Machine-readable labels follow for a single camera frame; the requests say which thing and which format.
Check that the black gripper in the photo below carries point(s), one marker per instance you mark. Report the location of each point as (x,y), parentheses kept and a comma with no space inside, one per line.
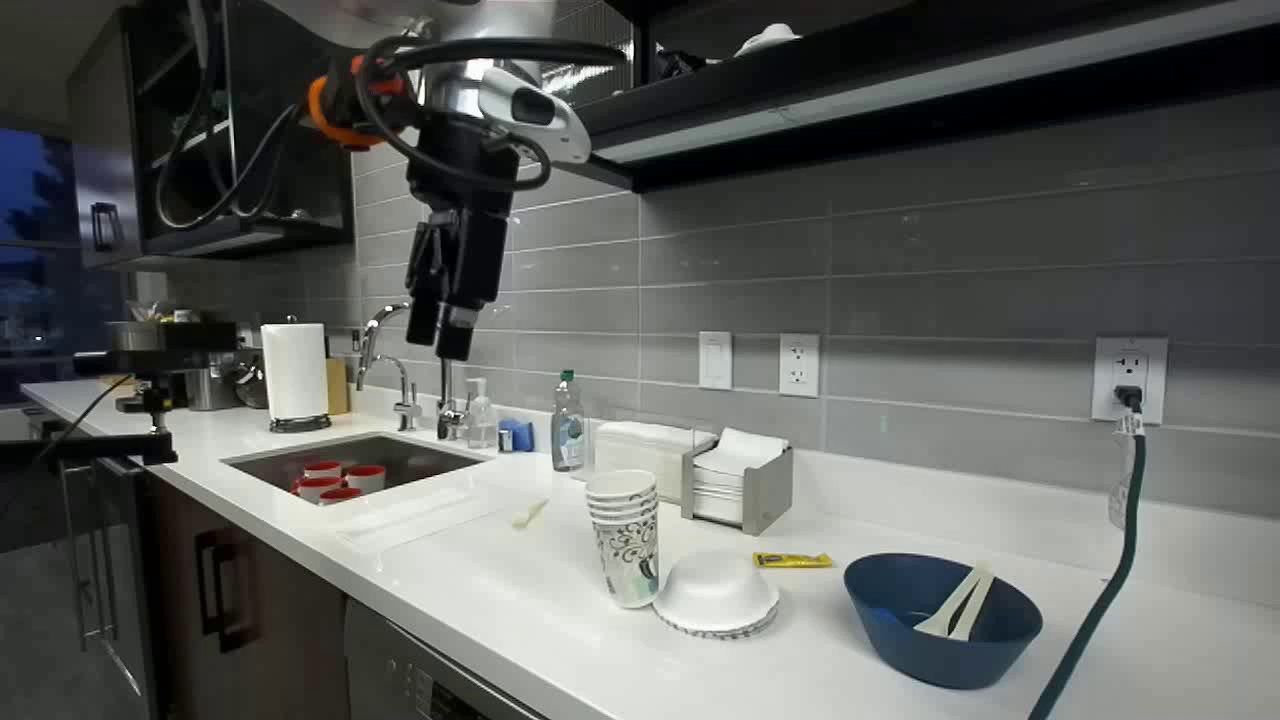
(467,234)

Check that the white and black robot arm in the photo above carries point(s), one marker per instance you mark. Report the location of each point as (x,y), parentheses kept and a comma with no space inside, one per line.
(391,85)

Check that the upturned white paper bowl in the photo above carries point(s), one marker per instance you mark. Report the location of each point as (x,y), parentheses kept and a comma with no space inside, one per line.
(719,594)

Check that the dark blue bowl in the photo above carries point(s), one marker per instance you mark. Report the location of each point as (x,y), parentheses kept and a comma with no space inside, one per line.
(896,590)

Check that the chrome sink faucet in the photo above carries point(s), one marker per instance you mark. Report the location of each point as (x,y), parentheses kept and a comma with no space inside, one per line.
(368,354)

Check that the clear hand soap dispenser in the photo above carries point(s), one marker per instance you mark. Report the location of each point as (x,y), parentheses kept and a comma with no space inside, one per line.
(478,412)

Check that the blue sponge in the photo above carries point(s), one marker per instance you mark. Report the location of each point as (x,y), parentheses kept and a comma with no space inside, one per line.
(517,433)

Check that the paper towel roll on stand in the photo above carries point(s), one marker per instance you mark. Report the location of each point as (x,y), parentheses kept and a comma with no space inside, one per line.
(294,374)

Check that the dish soap bottle green cap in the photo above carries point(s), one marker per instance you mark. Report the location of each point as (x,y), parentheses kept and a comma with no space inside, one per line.
(566,425)

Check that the stainless kitchen sink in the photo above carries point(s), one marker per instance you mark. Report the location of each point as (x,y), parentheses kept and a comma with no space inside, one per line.
(404,463)

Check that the red and white cups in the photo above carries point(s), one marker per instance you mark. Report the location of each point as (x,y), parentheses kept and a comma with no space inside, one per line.
(331,481)

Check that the clear acrylic paper towel box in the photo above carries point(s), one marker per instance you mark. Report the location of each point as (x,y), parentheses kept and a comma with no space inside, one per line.
(649,446)

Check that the coffee machine on counter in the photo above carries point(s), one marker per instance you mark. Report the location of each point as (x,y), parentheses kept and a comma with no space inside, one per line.
(184,366)

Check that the stack of patterned paper cups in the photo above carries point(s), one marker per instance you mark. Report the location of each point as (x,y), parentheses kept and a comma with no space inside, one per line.
(626,523)

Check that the grey napkin holder with napkins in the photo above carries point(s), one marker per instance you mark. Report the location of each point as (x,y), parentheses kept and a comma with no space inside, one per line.
(739,481)

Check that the stainless dishwasher front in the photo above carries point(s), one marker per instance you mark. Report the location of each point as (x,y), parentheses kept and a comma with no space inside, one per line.
(400,679)

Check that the black upper cabinet shelf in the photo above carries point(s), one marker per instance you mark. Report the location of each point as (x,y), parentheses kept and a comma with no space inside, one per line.
(746,85)

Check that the white light switch plate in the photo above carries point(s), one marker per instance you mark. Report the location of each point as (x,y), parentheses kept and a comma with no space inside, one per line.
(713,356)

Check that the white double wall outlet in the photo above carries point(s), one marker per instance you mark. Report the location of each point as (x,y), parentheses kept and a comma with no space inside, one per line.
(798,366)

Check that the dark lower cabinet with handles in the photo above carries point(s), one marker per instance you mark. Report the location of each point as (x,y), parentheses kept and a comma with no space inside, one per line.
(188,612)

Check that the white wall outlet with plug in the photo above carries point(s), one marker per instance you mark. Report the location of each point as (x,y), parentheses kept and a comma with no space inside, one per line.
(1129,362)

